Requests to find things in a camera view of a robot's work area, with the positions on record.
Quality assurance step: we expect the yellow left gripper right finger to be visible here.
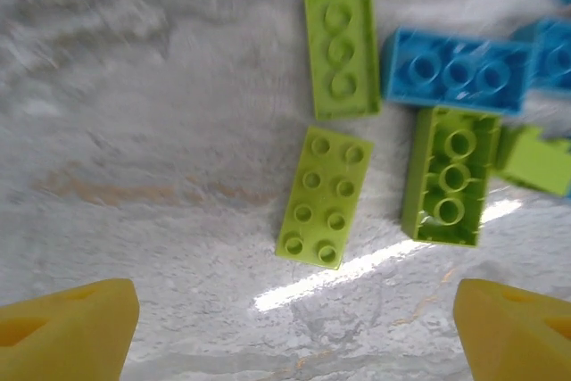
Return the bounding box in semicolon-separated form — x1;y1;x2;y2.
452;278;571;381

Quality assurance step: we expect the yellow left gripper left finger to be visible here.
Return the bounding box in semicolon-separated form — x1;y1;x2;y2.
0;278;141;381

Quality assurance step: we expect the lime green lego brick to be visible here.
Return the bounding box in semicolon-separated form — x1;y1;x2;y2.
401;105;503;250
493;125;571;199
274;125;376;271
303;0;383;122

